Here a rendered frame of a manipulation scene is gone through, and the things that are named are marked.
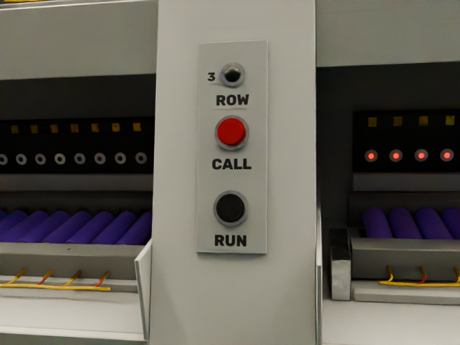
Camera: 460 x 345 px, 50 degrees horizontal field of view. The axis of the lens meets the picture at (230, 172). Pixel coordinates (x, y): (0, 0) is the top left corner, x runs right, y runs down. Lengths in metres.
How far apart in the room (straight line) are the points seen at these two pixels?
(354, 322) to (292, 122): 0.12
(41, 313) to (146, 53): 0.18
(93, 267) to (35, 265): 0.04
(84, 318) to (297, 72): 0.20
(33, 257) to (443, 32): 0.30
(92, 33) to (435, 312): 0.27
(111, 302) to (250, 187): 0.13
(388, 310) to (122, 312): 0.16
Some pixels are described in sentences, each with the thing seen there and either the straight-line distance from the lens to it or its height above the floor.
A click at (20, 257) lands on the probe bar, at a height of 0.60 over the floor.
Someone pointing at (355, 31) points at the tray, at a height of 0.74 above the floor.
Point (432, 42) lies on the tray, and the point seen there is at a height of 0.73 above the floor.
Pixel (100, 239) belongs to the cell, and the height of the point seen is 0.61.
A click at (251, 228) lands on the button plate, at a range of 0.28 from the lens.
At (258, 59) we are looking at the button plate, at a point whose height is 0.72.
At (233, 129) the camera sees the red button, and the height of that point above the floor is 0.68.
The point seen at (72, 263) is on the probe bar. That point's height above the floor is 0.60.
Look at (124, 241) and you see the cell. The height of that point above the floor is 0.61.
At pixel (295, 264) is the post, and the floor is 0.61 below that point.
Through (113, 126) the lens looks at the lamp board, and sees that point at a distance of 0.47.
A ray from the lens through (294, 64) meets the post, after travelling 0.29.
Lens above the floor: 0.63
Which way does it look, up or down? 6 degrees up
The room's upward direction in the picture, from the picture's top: 1 degrees clockwise
